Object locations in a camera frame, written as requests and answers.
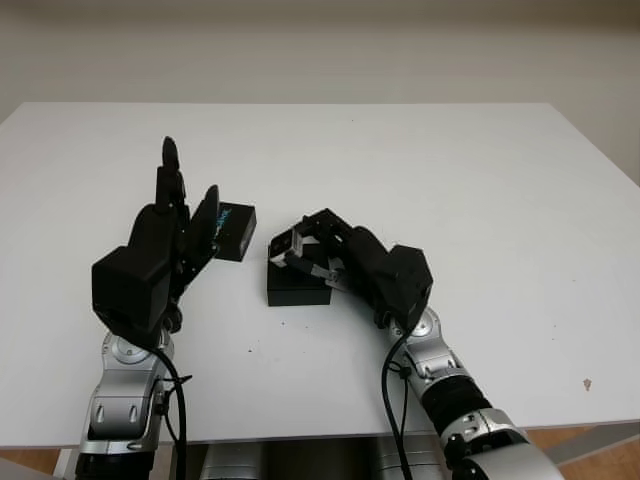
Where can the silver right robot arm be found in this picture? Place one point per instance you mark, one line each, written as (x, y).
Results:
(435, 350)

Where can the white table leg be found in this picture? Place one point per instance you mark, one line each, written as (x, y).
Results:
(66, 465)

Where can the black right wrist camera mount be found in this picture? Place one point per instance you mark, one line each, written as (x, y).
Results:
(410, 275)

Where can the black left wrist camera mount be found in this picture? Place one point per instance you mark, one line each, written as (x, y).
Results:
(127, 290)

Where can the black camera box base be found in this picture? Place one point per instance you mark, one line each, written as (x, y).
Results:
(295, 295)

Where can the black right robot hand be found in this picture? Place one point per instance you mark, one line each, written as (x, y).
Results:
(365, 260)

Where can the dark robot waist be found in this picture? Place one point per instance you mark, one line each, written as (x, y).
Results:
(317, 462)

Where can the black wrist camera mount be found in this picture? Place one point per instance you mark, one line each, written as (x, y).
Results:
(410, 275)
(127, 290)

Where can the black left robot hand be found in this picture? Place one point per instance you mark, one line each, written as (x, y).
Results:
(152, 227)

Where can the grey robot thigh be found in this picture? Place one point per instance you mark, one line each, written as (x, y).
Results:
(420, 460)

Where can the black box lid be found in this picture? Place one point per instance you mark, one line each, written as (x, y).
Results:
(240, 235)

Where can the small silver camera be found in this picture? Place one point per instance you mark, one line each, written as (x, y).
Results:
(282, 245)

